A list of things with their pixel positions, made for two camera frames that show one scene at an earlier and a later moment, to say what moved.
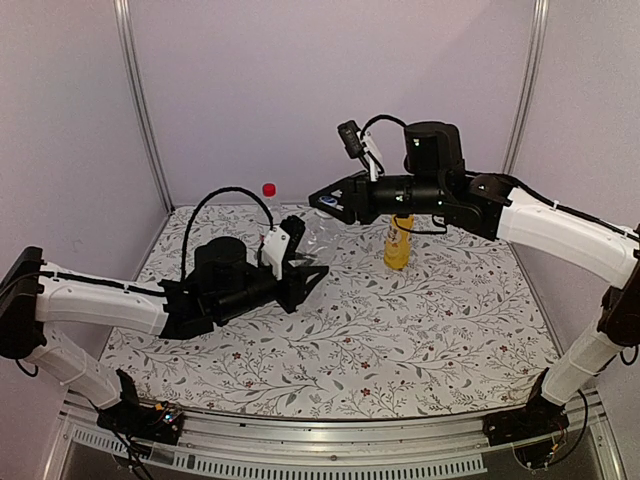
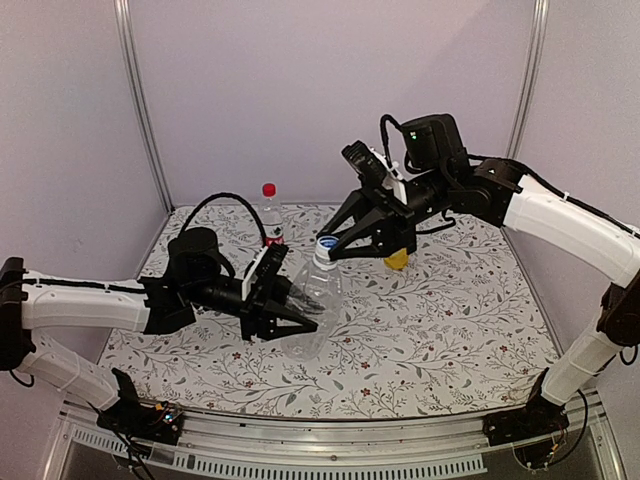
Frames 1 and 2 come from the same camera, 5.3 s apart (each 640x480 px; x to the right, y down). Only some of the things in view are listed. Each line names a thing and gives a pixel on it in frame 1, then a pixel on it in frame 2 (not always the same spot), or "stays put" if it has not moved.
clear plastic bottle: x=322 y=237 → x=317 y=294
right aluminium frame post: x=531 y=82 stays put
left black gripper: x=295 y=279 → x=263 y=316
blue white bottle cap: x=328 y=200 → x=323 y=246
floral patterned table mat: x=455 y=332 stays put
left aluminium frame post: x=122 y=9 stays put
